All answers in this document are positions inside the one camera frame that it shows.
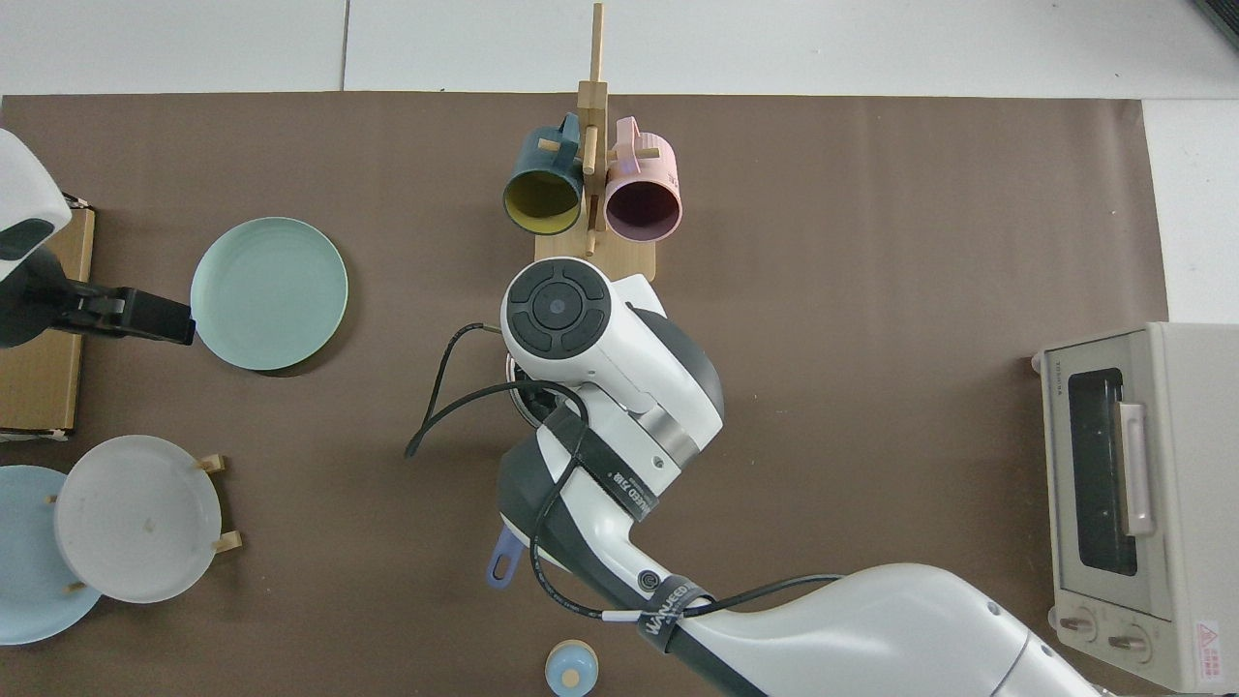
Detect light blue plate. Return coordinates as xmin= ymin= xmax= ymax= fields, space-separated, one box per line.
xmin=0 ymin=465 xmax=104 ymax=646

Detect wire basket with wooden floor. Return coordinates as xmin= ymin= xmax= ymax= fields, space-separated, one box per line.
xmin=0 ymin=194 xmax=98 ymax=442

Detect pink ribbed cup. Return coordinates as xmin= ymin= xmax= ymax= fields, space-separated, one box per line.
xmin=604 ymin=116 xmax=683 ymax=243

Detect wooden cup stand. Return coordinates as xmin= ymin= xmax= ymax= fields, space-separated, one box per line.
xmin=534 ymin=3 xmax=659 ymax=285

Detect black pan with blue handle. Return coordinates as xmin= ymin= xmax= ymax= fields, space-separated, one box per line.
xmin=486 ymin=353 xmax=582 ymax=590

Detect pale green plate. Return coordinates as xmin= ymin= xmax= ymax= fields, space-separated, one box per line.
xmin=190 ymin=217 xmax=349 ymax=372

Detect pale toaster oven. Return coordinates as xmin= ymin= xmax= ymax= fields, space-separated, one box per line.
xmin=1031 ymin=322 xmax=1239 ymax=694

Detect small blue round thing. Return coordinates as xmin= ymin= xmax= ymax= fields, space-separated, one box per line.
xmin=545 ymin=640 xmax=599 ymax=697

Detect dark grey corner object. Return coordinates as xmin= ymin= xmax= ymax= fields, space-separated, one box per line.
xmin=1191 ymin=0 xmax=1239 ymax=51

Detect brown table cloth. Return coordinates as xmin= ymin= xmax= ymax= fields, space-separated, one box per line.
xmin=0 ymin=92 xmax=1167 ymax=697

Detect grey white plate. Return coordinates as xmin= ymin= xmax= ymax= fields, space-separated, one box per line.
xmin=54 ymin=435 xmax=223 ymax=604

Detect wooden plate rack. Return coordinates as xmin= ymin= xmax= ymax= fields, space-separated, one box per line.
xmin=44 ymin=453 xmax=243 ymax=593

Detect dark teal cup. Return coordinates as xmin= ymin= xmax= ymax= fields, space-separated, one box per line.
xmin=501 ymin=113 xmax=588 ymax=237

